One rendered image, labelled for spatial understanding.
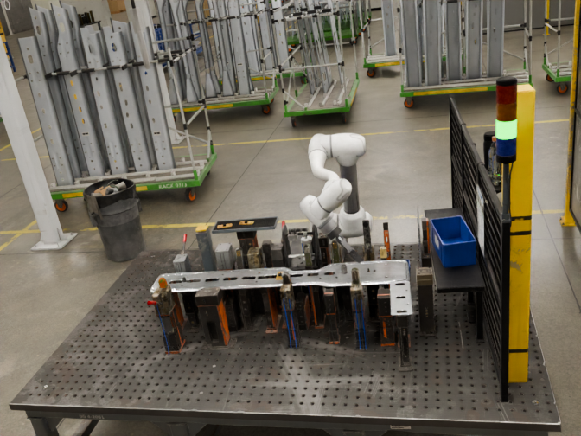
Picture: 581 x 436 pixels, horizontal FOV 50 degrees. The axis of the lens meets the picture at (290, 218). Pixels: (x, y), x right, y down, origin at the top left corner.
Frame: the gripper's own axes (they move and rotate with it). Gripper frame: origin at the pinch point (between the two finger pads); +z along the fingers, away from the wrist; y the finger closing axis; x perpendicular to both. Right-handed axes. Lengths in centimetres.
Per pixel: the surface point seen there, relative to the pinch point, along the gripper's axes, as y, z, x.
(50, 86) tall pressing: 402, -345, 116
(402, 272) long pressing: 0.5, 19.6, -12.3
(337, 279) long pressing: 1.8, 0.6, 14.8
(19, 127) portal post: 288, -286, 149
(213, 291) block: 1, -37, 66
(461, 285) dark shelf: -24, 39, -26
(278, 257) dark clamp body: 26.4, -27.4, 30.7
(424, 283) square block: -14.4, 28.0, -15.3
